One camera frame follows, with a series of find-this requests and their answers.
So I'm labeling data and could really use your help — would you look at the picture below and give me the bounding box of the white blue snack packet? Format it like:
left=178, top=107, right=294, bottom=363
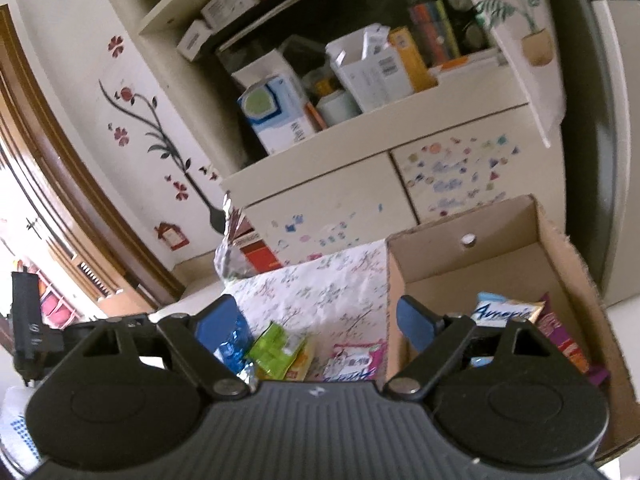
left=469, top=292, right=544, bottom=368

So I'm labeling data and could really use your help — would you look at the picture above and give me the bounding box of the open white cardboard box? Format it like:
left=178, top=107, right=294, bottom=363
left=326, top=24, right=414, bottom=113

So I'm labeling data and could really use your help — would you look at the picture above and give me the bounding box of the white blue product box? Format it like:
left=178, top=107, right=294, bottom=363
left=238, top=74, right=319, bottom=155

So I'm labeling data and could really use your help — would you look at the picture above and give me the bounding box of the red cardboard gift box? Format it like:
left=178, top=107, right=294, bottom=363
left=231, top=217, right=282, bottom=274

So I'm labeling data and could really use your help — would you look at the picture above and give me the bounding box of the floral tablecloth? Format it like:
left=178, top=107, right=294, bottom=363
left=226, top=240, right=390, bottom=382

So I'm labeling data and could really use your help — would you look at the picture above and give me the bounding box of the pink white snack packet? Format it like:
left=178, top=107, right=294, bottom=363
left=322, top=341, right=386, bottom=382

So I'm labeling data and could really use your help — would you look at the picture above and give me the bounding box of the blue foil snack bag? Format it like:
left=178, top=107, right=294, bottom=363
left=214, top=313, right=254, bottom=374

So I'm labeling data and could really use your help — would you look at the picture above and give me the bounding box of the green snack packet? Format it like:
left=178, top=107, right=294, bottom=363
left=248, top=322, right=306, bottom=380

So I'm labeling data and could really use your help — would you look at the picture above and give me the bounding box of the clear plastic bag with flowers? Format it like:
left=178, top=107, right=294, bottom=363
left=213, top=193, right=257, bottom=284

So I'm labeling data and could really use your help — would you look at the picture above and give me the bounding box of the wooden door frame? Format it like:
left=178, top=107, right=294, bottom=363
left=1, top=4, right=184, bottom=314

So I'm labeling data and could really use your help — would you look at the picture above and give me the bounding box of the cream cabinet with stickers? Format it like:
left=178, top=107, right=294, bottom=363
left=108, top=0, right=566, bottom=263

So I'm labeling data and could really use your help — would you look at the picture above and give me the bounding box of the yellow white snack packet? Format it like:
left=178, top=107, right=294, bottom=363
left=285, top=338, right=316, bottom=382

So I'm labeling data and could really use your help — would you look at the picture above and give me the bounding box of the purple snack packet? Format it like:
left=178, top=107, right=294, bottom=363
left=536, top=292, right=610, bottom=387

